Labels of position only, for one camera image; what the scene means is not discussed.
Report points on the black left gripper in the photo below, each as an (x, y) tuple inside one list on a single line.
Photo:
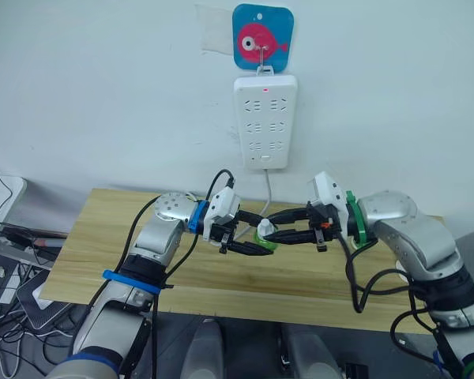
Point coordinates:
[(225, 231)]

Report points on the black flat board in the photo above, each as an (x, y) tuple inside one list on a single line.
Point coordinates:
[(27, 233)]

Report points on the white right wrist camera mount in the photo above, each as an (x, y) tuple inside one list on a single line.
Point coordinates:
[(326, 189)]

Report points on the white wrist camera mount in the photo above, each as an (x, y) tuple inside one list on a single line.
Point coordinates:
[(223, 205), (326, 189)]

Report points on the metal wall hook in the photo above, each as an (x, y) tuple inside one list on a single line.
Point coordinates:
[(263, 55)]

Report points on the grey rounded shape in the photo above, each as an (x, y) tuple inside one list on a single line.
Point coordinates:
[(308, 355)]

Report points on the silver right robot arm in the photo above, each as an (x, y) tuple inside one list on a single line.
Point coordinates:
[(411, 233)]

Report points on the green white round object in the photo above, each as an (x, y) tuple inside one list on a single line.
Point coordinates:
[(369, 244)]

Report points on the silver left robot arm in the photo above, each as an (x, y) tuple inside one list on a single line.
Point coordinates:
[(158, 237)]

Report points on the clear tape patch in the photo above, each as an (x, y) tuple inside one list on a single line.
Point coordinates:
[(213, 27)]

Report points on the white power strip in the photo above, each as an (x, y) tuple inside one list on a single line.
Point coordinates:
[(266, 118)]

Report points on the blue fish wall hook plate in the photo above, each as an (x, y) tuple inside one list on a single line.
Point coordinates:
[(253, 21)]

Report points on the grey flat device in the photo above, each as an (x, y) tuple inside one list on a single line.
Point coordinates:
[(39, 296)]

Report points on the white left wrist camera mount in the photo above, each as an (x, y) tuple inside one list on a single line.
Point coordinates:
[(223, 205)]

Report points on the green white mosquito repellent bottle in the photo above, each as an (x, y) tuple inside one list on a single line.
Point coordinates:
[(265, 228)]

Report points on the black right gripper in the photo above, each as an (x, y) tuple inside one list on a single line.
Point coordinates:
[(320, 219)]

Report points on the white box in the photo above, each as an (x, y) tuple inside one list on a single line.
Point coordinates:
[(8, 197)]

